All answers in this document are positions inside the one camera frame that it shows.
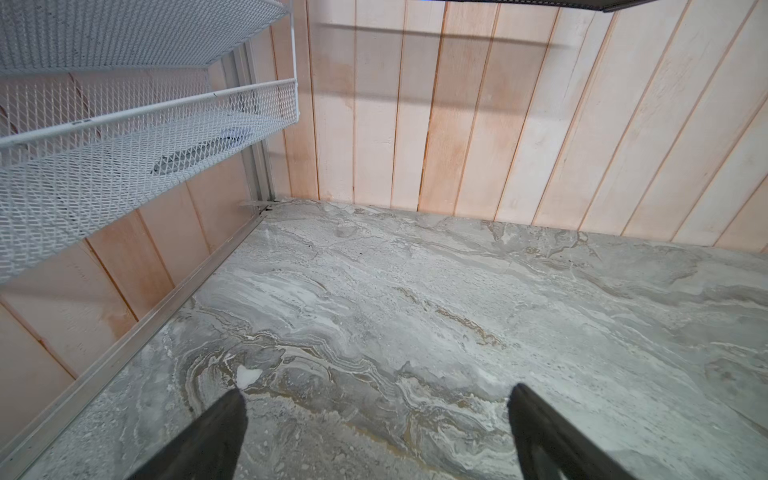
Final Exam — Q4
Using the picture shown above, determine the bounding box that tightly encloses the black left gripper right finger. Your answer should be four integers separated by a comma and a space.
507, 383, 633, 480

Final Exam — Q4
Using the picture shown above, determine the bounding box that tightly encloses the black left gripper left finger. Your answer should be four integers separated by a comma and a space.
130, 388, 248, 479

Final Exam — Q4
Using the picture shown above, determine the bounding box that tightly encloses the aluminium frame rail left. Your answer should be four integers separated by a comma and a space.
1, 202, 269, 479

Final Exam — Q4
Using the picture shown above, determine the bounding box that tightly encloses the white wire mesh shelf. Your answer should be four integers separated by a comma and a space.
1, 1, 299, 281

